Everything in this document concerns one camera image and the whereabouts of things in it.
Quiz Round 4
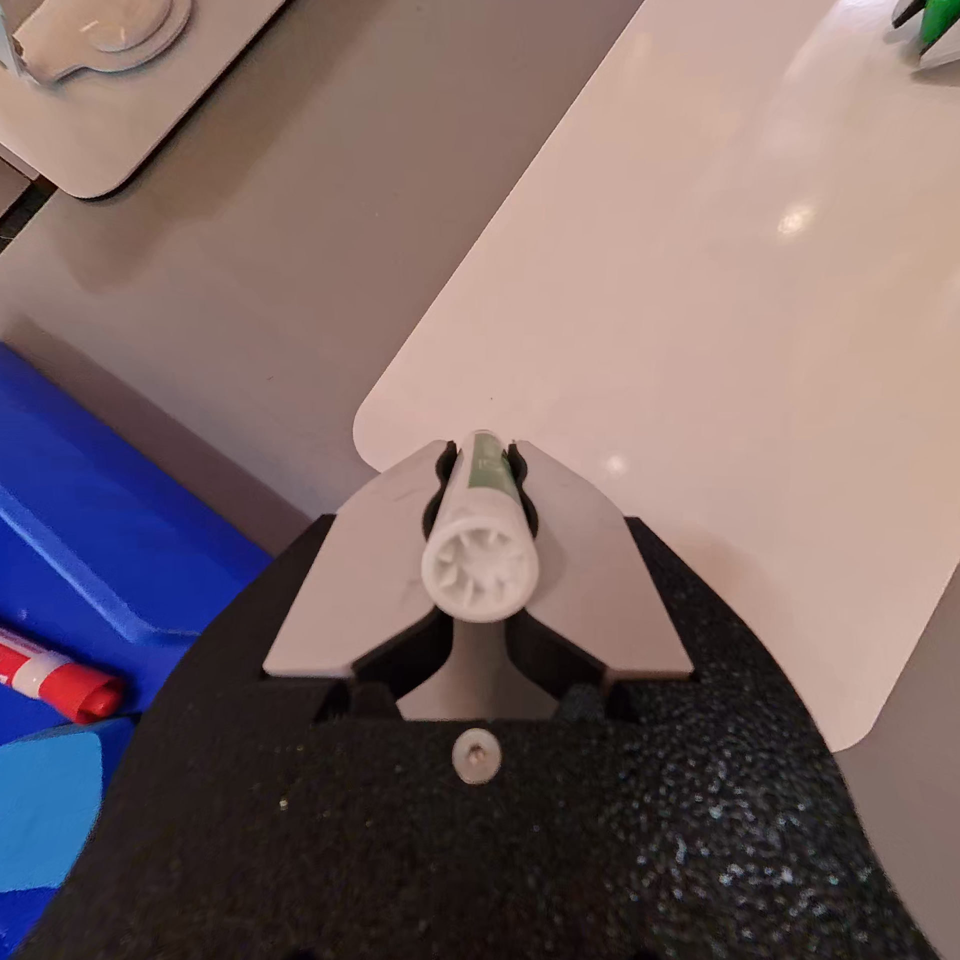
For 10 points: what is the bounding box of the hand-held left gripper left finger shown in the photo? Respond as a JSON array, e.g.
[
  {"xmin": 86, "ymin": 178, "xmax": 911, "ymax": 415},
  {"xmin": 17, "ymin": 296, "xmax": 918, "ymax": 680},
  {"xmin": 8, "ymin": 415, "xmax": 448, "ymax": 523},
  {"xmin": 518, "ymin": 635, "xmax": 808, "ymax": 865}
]
[{"xmin": 262, "ymin": 439, "xmax": 457, "ymax": 702}]

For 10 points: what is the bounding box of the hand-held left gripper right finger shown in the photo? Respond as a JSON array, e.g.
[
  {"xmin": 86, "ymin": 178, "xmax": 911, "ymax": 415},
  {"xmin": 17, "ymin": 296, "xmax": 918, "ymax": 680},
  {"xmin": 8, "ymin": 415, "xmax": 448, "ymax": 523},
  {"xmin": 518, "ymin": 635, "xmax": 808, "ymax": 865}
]
[{"xmin": 506, "ymin": 439, "xmax": 695, "ymax": 702}]

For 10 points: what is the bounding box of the green marker cap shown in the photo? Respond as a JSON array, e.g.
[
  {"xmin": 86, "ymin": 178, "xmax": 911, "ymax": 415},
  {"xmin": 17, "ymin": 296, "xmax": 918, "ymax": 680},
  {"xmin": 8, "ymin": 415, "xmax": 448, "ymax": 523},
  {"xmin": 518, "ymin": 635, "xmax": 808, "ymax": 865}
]
[{"xmin": 918, "ymin": 0, "xmax": 959, "ymax": 48}]

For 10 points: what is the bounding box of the blue plastic bin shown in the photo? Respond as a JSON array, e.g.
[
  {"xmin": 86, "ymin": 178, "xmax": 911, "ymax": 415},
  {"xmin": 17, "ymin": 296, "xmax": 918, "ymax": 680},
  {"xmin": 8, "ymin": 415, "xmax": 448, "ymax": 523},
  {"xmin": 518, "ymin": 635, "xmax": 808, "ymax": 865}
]
[{"xmin": 0, "ymin": 341, "xmax": 273, "ymax": 955}]

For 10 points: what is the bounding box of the red marker cap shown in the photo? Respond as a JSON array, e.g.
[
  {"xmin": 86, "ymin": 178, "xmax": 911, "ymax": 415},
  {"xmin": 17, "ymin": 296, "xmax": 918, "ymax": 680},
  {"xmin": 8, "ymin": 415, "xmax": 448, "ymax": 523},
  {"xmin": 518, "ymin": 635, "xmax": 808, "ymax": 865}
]
[{"xmin": 70, "ymin": 663, "xmax": 126, "ymax": 726}]

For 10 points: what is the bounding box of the white whiteboard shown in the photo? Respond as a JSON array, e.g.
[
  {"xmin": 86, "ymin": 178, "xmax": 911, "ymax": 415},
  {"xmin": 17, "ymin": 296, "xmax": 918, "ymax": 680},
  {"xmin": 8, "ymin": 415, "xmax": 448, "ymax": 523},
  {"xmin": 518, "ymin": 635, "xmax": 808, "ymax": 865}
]
[{"xmin": 351, "ymin": 0, "xmax": 960, "ymax": 753}]

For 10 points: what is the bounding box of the red dry-erase marker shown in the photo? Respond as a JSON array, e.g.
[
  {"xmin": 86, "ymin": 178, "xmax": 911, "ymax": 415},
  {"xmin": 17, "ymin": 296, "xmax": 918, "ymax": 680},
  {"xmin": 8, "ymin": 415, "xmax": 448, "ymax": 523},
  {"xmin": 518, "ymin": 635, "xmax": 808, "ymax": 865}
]
[{"xmin": 0, "ymin": 625, "xmax": 78, "ymax": 700}]

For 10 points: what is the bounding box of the blue foam eraser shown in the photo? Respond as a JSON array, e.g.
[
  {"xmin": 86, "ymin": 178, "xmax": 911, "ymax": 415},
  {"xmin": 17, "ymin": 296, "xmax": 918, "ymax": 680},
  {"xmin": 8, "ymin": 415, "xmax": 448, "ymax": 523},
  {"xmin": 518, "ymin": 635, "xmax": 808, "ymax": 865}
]
[{"xmin": 0, "ymin": 723, "xmax": 141, "ymax": 895}]

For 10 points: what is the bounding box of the wooden sign stand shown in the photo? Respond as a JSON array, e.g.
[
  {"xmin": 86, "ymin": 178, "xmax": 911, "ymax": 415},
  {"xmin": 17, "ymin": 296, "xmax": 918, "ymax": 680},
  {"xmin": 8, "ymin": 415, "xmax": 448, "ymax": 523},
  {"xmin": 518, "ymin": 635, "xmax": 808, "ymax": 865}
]
[{"xmin": 0, "ymin": 0, "xmax": 291, "ymax": 201}]

